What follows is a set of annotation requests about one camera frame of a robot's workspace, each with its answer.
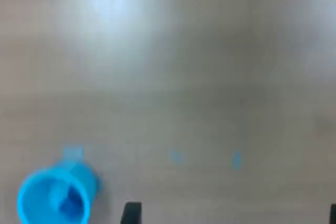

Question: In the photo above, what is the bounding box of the blue plastic bin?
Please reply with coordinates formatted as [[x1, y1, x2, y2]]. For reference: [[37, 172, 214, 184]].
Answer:
[[16, 159, 103, 224]]

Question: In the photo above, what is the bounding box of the blue cube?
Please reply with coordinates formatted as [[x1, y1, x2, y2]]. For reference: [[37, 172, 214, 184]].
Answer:
[[67, 185, 82, 206], [58, 199, 80, 218]]

